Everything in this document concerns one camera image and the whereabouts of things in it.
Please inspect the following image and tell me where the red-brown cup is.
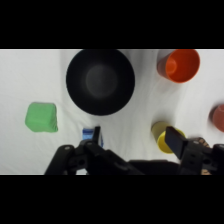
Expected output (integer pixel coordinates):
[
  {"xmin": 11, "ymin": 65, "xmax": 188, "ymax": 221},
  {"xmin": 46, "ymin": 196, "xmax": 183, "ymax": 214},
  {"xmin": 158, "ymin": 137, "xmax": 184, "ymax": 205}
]
[{"xmin": 208, "ymin": 103, "xmax": 224, "ymax": 133}]

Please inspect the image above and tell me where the green block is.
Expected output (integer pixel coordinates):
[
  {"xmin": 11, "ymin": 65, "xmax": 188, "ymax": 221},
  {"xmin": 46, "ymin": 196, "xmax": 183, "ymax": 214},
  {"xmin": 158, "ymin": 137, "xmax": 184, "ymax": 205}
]
[{"xmin": 24, "ymin": 101, "xmax": 59, "ymax": 134}]

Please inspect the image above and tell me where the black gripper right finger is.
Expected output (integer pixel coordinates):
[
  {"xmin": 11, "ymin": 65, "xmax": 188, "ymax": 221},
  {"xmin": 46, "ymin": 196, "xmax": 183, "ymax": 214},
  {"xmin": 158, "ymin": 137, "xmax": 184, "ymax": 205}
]
[{"xmin": 164, "ymin": 125, "xmax": 224, "ymax": 175}]

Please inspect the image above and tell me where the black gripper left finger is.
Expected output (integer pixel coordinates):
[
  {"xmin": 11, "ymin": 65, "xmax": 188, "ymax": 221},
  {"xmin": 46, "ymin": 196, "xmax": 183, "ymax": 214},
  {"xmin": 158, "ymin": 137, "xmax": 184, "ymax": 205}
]
[{"xmin": 44, "ymin": 125, "xmax": 141, "ymax": 175}]

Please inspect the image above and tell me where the black bowl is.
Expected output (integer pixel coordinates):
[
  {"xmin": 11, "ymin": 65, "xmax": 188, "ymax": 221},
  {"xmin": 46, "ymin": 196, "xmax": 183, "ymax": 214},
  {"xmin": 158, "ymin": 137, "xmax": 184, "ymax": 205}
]
[{"xmin": 65, "ymin": 49, "xmax": 136, "ymax": 117}]

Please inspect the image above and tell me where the blue sponge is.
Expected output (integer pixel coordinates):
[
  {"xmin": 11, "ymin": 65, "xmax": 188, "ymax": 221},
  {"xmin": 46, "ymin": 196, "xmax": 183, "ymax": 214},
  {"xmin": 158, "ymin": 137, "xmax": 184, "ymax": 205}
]
[{"xmin": 82, "ymin": 127, "xmax": 104, "ymax": 148}]

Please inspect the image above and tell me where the yellow plastic cup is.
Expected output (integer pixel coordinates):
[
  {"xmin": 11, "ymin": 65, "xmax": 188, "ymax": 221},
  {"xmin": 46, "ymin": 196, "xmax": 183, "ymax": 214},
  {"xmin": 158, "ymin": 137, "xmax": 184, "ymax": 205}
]
[{"xmin": 150, "ymin": 120, "xmax": 186, "ymax": 155}]

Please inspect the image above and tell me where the orange plastic cup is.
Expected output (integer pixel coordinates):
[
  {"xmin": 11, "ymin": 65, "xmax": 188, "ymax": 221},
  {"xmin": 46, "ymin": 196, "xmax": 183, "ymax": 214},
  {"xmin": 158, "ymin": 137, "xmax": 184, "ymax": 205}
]
[{"xmin": 156, "ymin": 49, "xmax": 201, "ymax": 84}]

